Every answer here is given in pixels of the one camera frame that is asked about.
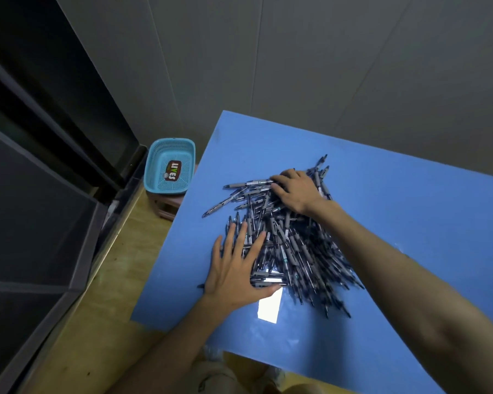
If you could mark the pile of grey pens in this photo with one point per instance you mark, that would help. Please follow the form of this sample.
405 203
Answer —
296 250

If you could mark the brown plastic stool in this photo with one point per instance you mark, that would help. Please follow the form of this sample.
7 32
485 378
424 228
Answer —
166 205

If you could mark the black shelf unit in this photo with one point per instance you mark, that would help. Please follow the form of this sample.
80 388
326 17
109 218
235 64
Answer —
37 201

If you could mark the person's right forearm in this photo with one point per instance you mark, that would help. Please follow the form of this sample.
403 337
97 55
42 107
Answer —
415 291

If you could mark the person's left hand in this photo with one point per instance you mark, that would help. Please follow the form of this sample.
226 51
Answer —
232 279

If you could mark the person's beige trousers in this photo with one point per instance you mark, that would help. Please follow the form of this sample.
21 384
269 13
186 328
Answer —
230 379

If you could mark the blue plastic basket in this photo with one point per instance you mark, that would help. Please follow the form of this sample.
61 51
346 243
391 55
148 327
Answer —
160 168

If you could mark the blue table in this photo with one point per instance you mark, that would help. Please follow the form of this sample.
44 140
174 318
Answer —
394 201

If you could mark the person's right hand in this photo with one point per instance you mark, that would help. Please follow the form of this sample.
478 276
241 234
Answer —
300 192

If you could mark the person's left forearm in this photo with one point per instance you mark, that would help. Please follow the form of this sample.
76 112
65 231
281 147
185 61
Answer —
172 352

